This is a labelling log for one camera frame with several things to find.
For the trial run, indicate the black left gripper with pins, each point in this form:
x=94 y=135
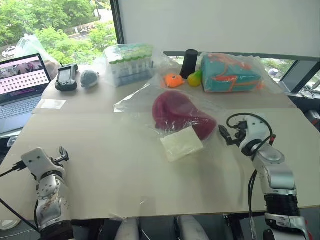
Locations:
x=59 y=159

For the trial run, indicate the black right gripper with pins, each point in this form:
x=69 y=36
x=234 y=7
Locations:
x=240 y=131

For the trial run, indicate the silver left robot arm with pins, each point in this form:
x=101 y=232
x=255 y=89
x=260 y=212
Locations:
x=48 y=200

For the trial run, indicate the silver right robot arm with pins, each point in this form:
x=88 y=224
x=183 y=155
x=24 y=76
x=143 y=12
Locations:
x=277 y=172

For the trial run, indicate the maroon cap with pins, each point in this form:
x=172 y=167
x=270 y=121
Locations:
x=180 y=110

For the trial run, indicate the clear plastic bag with maroon cap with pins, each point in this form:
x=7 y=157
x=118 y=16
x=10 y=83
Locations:
x=175 y=120

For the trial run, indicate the pale yellow sponge pad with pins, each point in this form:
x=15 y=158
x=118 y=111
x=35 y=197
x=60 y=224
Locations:
x=181 y=143

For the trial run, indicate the white paper card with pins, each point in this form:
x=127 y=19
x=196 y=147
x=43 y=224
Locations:
x=53 y=103

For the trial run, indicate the teal orange package in bag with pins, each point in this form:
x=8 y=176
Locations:
x=228 y=73

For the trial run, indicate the yellow-green toy pear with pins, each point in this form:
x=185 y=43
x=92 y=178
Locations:
x=195 y=78

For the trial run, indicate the black handheld controller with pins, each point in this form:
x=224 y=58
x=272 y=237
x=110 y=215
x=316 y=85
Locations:
x=65 y=77

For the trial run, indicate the grey plush toy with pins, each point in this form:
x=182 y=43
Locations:
x=88 y=78

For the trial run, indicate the open silver laptop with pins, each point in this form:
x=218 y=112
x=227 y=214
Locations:
x=17 y=87

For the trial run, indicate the orange fish toy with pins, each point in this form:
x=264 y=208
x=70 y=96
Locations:
x=173 y=80

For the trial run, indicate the black cylinder speaker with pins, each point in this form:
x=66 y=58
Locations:
x=189 y=63

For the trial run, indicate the grey tilted screen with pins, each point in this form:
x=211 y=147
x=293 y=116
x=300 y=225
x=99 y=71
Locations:
x=295 y=81

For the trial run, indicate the white round object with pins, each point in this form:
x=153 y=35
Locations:
x=7 y=224

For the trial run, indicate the grey rounded shape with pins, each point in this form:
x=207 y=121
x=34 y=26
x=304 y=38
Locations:
x=193 y=228

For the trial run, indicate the translucent plastic bag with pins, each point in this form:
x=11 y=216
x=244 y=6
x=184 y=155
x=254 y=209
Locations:
x=35 y=50

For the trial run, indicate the rack of test tubes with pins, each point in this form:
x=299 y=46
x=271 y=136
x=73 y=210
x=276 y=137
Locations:
x=128 y=63

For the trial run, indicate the white parked car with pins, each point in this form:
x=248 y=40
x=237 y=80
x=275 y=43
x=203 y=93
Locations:
x=10 y=51

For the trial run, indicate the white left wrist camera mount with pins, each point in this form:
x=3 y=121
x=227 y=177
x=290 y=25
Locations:
x=37 y=158

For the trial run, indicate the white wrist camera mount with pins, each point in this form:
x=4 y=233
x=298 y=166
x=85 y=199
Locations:
x=256 y=126
x=37 y=158

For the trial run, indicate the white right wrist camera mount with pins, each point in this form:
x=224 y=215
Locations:
x=256 y=126

